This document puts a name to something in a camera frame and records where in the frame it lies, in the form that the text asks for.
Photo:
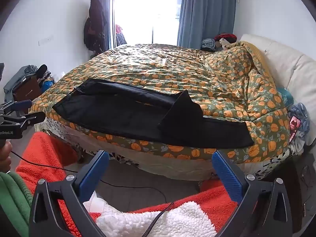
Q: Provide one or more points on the blue curtain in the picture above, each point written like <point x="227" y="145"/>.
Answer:
<point x="206" y="12"/>

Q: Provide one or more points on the cream padded headboard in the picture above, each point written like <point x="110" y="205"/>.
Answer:
<point x="291" y="66"/>

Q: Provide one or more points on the orange fleece robe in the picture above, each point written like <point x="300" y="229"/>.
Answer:
<point x="47" y="153"/>

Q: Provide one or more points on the person's left forearm green sleeve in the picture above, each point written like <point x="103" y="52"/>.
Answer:
<point x="13" y="202"/>

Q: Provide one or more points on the blue denim clothes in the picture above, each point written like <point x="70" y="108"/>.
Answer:
<point x="302" y="114"/>

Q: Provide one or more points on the grey cloth pile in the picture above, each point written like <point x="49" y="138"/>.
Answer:
<point x="22" y="75"/>

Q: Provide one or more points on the blue bag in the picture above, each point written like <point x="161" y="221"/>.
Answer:
<point x="47" y="85"/>

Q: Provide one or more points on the person's left hand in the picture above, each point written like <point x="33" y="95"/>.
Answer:
<point x="5" y="156"/>

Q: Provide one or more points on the teal cloth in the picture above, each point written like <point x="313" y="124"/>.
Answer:
<point x="286" y="97"/>

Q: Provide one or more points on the grey sheer curtain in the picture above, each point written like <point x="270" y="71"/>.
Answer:
<point x="105" y="2"/>

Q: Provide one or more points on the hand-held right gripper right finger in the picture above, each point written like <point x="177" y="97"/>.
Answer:
<point x="227" y="175"/>

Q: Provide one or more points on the white fleece lining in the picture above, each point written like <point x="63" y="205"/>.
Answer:
<point x="172" y="221"/>

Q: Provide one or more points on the bed with leaf-print sheet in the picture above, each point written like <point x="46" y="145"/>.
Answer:
<point x="160" y="164"/>

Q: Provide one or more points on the white plush toy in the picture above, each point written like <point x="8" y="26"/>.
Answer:
<point x="223" y="43"/>

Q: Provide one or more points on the glass balcony door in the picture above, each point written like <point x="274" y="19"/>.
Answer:
<point x="145" y="12"/>

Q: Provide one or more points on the dark blue clothes pile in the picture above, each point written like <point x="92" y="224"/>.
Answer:
<point x="208" y="45"/>

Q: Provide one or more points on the orange floral green quilt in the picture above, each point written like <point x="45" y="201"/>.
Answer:
<point x="172" y="71"/>

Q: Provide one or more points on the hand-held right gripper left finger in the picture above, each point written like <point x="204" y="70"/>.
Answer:
<point x="91" y="169"/>

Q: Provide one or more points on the dark coats on rack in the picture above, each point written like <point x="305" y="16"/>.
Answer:
<point x="95" y="29"/>

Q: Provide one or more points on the black pants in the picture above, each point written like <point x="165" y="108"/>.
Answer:
<point x="111" y="111"/>

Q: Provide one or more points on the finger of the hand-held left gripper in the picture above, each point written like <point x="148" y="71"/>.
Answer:
<point x="22" y="104"/>
<point x="29" y="119"/>

